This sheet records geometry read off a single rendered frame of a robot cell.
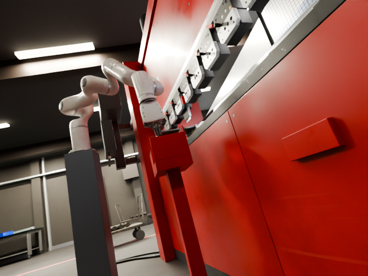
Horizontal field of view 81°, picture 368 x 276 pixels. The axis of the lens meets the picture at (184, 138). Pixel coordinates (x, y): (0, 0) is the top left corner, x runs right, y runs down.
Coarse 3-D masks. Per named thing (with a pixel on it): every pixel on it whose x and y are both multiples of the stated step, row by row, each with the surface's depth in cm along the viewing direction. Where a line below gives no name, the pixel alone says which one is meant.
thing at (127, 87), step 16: (128, 64) 266; (128, 96) 264; (192, 112) 271; (144, 128) 244; (176, 128) 257; (144, 144) 238; (144, 160) 232; (144, 176) 243; (160, 208) 220; (160, 224) 215; (160, 240) 212; (160, 256) 224
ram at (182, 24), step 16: (160, 0) 173; (176, 0) 145; (192, 0) 125; (208, 0) 110; (160, 16) 178; (176, 16) 149; (192, 16) 128; (160, 32) 184; (176, 32) 153; (192, 32) 131; (160, 48) 190; (176, 48) 157; (144, 64) 253; (160, 64) 197; (176, 64) 162; (160, 80) 204; (160, 96) 211; (160, 128) 244
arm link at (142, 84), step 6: (138, 72) 102; (144, 72) 103; (132, 78) 104; (138, 78) 101; (144, 78) 102; (138, 84) 101; (144, 84) 101; (150, 84) 103; (138, 90) 101; (144, 90) 100; (150, 90) 101; (138, 96) 101
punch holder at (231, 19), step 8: (224, 0) 98; (232, 0) 95; (224, 8) 99; (232, 8) 93; (240, 8) 96; (216, 16) 106; (224, 16) 100; (232, 16) 94; (240, 16) 94; (248, 16) 95; (224, 24) 100; (232, 24) 95; (240, 24) 94; (248, 24) 95; (224, 32) 101; (232, 32) 97; (240, 32) 99; (224, 40) 102; (232, 40) 102; (240, 40) 104
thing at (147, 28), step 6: (150, 0) 191; (156, 0) 182; (150, 6) 193; (150, 12) 196; (150, 18) 198; (150, 24) 205; (144, 30) 223; (150, 30) 212; (144, 36) 227; (144, 42) 230; (144, 48) 234; (144, 54) 242; (138, 60) 270; (144, 60) 252
